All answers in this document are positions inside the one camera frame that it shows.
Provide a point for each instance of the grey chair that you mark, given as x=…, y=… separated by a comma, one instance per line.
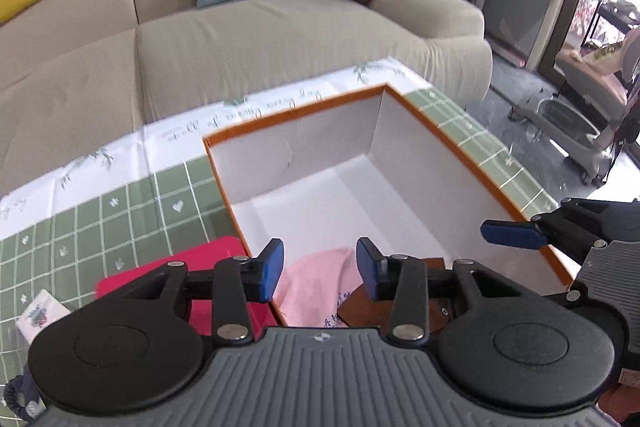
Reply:
x=590, y=92

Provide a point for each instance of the black rack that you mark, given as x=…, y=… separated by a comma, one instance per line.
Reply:
x=612, y=17

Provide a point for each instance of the beige sofa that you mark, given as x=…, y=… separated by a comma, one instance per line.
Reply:
x=280, y=37

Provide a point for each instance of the white tissue packet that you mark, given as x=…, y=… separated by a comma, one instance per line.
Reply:
x=42, y=314

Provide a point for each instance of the dark blue scrunchie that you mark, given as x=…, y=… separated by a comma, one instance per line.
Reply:
x=15, y=394

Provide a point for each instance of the green checked tablecloth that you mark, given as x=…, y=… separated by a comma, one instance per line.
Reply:
x=125, y=217

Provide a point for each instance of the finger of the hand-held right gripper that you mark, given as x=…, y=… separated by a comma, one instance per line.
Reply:
x=510, y=233

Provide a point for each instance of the orange cardboard box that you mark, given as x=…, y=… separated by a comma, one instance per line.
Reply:
x=320, y=187

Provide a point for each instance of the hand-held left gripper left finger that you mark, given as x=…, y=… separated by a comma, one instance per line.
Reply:
x=270, y=272

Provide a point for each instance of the red box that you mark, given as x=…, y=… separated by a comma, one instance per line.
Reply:
x=210, y=252

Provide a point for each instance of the pink cloth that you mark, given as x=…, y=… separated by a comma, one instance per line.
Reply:
x=320, y=279

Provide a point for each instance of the brown leather pouch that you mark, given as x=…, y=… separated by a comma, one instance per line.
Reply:
x=367, y=312

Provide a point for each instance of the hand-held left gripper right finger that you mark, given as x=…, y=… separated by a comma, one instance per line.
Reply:
x=367, y=269

